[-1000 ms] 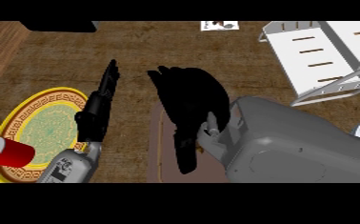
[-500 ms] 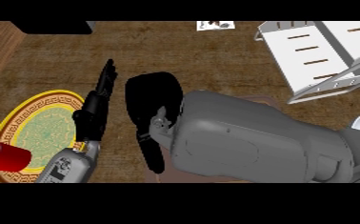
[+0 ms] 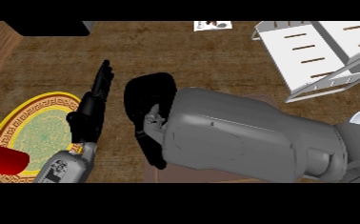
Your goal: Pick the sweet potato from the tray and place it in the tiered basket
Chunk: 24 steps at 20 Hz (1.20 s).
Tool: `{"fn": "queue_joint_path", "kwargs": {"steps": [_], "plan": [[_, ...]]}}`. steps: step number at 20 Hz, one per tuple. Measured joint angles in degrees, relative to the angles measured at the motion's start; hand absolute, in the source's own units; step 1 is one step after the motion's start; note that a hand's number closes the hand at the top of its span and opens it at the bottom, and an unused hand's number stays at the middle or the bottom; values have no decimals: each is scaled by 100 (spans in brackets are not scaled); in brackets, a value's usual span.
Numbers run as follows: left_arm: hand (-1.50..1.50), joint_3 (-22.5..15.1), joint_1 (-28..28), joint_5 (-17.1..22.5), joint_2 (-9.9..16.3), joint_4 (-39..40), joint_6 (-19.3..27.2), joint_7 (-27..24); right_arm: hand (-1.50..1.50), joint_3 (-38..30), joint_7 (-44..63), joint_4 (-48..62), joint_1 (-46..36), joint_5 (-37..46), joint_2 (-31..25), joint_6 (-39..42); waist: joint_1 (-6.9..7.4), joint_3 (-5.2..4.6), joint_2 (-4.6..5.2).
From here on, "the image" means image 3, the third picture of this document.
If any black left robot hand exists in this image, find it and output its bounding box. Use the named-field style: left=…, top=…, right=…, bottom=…
left=65, top=59, right=116, bottom=145

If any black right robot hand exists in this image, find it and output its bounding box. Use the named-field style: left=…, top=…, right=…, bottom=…
left=122, top=71, right=178, bottom=171

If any white tiered basket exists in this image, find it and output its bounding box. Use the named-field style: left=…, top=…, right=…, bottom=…
left=250, top=20, right=360, bottom=104

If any gold-rimmed green patterned plate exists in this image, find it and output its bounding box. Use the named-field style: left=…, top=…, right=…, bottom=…
left=0, top=91, right=84, bottom=184

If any dark red rounded object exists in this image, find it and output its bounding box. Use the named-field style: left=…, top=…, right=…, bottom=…
left=0, top=146, right=31, bottom=175

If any white printed paper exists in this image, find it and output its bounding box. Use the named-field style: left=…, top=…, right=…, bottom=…
left=193, top=20, right=233, bottom=32

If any black appliance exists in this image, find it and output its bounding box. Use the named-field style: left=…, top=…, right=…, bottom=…
left=4, top=20, right=96, bottom=38

